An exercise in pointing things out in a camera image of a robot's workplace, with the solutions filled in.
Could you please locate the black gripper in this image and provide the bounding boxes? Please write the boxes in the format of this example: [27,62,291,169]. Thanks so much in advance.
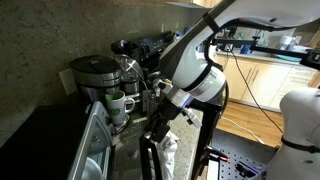
[144,98,182,143]

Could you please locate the white plate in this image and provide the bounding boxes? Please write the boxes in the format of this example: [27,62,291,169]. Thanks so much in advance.
[81,158,103,180]

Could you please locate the steel perforated utensil holder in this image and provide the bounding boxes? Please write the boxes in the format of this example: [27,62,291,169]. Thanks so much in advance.
[147,91,159,118]

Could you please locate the white crumpled towel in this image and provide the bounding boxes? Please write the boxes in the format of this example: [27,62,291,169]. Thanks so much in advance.
[155,131,179,180]

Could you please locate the white green logo mug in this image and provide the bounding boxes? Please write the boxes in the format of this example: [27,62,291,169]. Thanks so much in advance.
[105,90,135,126]

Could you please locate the black steel coffee maker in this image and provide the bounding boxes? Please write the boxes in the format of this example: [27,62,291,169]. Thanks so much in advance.
[69,55,121,105]

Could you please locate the wooden base cabinets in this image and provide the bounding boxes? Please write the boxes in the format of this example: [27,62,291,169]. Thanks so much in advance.
[215,53,319,111]

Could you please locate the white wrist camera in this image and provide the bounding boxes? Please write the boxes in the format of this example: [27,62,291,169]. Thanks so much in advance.
[183,108,202,128]

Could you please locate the black hanging cable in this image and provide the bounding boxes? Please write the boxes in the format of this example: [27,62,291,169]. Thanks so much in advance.
[229,49,287,137]

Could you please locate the white wall outlet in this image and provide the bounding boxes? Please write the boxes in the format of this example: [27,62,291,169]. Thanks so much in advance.
[59,69,77,95]

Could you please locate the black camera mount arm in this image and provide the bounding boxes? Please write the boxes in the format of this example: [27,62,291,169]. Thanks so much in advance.
[211,38,320,70]

